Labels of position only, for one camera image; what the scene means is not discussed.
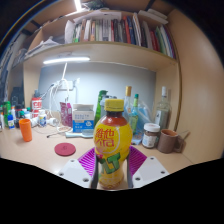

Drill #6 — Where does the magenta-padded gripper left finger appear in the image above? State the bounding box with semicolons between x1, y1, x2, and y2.
57;147;100;190

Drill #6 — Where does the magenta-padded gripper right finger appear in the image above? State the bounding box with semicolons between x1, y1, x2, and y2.
125;145;170;189

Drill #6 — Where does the yellow drink bottle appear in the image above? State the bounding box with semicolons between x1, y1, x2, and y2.
93;98;134;191

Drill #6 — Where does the flat round red coaster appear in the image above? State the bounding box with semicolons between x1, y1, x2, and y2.
54;142;77;157

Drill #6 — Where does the brown ceramic mug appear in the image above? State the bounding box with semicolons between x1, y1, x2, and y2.
156;128;185;154

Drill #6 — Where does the brown jar with white lid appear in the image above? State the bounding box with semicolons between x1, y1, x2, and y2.
141;122;161;149

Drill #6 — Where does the white and blue carton box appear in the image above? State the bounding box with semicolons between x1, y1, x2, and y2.
71;103;96;134

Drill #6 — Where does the white power adapter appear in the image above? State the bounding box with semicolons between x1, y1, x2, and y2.
47;117;60;127

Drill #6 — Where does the clear blue plastic bag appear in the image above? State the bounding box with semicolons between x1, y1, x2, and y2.
137;99;155;135

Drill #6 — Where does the clear bottle with green cap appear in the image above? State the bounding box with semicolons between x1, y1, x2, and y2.
129;93;140;135

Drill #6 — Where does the clear glass bottle white cap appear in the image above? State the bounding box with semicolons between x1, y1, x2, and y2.
154;86;172;132

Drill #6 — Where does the white pill bottle blue label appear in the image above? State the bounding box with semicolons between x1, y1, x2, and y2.
37;109;48;128

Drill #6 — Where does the orange plastic cup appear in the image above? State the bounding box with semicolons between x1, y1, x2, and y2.
18;118;34;143

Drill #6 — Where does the tall green packet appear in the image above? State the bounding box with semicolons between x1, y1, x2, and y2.
93;89;108;128

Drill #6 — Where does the clear bottle with gold cap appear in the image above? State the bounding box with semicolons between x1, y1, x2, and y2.
122;85;133;123

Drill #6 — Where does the red and white can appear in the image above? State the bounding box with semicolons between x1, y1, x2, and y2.
30;97;43;118

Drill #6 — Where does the small blue and white bottle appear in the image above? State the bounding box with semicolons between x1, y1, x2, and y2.
7;114;16;130

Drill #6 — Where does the green plastic bottle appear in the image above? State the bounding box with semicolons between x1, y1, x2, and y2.
3;100;12;127

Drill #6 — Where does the white under-shelf light bar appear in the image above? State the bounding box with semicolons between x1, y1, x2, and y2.
42;56;92;65

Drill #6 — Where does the ceiling light strip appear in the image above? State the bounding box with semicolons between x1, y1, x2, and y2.
73;0;83;13

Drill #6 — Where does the white wall power outlet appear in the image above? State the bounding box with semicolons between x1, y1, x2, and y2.
57;79;75;91

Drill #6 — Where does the white power cable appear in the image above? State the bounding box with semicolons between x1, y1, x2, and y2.
46;62;73;134

